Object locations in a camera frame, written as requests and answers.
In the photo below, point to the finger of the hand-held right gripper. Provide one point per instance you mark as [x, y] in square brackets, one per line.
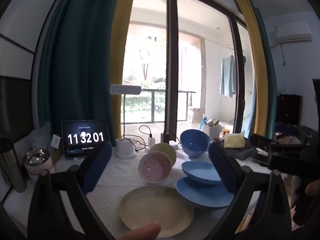
[262, 142]

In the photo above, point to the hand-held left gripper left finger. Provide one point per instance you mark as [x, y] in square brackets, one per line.
[97, 165]

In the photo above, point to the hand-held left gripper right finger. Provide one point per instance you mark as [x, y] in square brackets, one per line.
[222, 165]

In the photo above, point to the blue plate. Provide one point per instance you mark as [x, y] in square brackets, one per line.
[195, 192]
[197, 171]

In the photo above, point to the blue bowl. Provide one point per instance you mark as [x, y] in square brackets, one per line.
[195, 142]

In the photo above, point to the pink dotted bowl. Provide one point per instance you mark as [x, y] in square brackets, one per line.
[153, 167]

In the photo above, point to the pale yellow bowl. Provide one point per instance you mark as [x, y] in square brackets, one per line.
[163, 151]

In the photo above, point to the cream plate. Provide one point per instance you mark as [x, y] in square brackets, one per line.
[155, 205]

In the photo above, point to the person's right hand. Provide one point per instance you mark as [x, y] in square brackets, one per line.
[313, 188]

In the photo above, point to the person's left hand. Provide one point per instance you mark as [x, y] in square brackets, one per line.
[142, 232]

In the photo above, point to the grey folded cloth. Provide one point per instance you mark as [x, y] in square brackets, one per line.
[240, 153]

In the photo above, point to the white textured tablecloth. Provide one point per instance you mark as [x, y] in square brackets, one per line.
[117, 175]

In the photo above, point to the yellow tissue pack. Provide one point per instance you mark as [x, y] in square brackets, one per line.
[233, 140]

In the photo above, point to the white desk lamp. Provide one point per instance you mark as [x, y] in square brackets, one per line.
[126, 150]

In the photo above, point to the orange lidded jar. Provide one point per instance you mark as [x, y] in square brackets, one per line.
[225, 132]

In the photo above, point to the white perforated basket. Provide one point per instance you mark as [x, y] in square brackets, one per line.
[211, 132]

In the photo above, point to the black tablet with clock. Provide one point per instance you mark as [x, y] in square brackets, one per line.
[85, 130]

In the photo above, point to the black cabinet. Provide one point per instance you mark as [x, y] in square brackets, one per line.
[288, 110]

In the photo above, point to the blue plastic bag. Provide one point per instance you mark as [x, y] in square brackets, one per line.
[203, 122]

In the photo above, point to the white power strip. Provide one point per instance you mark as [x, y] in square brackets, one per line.
[172, 145]

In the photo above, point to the cardboard box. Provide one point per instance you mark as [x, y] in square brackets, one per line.
[197, 115]

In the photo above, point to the white charger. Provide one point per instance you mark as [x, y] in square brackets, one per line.
[151, 141]

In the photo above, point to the pink steel-lined bowl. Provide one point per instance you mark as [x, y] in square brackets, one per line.
[37, 160]

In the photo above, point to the black charger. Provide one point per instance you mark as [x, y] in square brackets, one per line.
[164, 137]

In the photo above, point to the clear plastic bag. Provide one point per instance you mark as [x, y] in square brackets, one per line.
[40, 135]

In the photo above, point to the light blue hanging towel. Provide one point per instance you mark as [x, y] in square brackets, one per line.
[227, 77]

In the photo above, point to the teal curtain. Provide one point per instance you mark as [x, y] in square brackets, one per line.
[268, 67]
[80, 55]

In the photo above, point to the steel thermos bottle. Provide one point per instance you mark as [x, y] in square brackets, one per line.
[11, 165]

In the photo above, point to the balcony railing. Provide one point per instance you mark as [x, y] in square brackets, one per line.
[152, 97]

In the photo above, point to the yellow curtain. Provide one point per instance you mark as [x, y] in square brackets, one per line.
[255, 55]
[120, 55]

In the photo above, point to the white air conditioner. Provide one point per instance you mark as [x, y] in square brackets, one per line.
[292, 33]

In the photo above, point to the dark window frame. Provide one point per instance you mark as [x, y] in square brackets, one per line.
[171, 55]

